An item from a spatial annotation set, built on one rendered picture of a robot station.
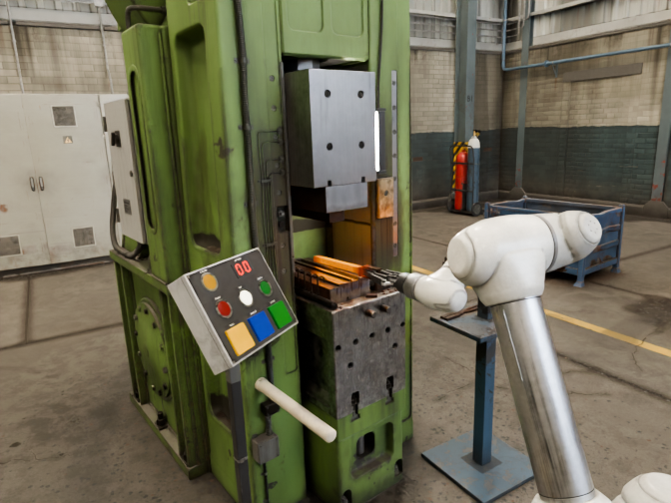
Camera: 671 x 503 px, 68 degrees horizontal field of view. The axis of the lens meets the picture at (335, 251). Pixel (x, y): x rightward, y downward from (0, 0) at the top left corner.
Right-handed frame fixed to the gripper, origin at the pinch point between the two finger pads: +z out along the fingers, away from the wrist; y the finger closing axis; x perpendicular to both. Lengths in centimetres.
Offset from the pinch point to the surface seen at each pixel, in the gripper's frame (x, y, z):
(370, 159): 40.8, 9.3, 10.2
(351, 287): -8.0, -1.8, 9.5
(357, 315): -17.2, -4.1, 3.3
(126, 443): -106, -69, 117
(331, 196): 28.8, -10.4, 9.9
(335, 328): -19.3, -15.4, 3.2
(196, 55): 81, -38, 55
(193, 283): 13, -71, -8
